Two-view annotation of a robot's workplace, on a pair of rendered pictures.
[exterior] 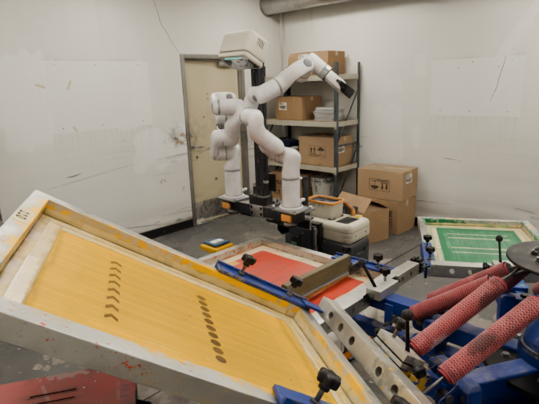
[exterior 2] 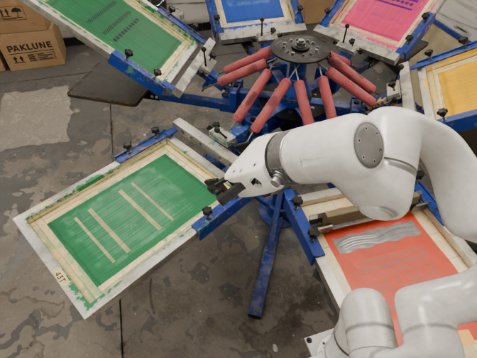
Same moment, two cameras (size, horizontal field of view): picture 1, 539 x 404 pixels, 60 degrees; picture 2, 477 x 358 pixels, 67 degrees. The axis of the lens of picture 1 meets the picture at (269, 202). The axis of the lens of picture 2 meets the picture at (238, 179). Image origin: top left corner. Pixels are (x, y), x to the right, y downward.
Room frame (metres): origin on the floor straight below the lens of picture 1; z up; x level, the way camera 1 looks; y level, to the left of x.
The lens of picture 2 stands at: (2.77, -0.19, 2.15)
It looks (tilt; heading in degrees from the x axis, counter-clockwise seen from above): 46 degrees down; 210
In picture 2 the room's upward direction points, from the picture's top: straight up
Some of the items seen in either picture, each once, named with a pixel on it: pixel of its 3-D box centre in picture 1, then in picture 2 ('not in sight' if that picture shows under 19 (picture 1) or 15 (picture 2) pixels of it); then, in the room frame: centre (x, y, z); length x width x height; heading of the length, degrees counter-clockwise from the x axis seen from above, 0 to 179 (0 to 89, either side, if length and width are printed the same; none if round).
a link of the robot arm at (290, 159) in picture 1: (289, 163); (363, 327); (2.38, -0.11, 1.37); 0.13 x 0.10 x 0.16; 26
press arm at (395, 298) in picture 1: (395, 304); not in sight; (1.48, -0.43, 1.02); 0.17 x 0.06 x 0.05; 45
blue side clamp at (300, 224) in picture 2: (362, 268); (302, 227); (1.91, -0.39, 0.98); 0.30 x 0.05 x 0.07; 45
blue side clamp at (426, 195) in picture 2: not in sight; (423, 199); (1.51, 0.00, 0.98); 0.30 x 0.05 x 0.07; 45
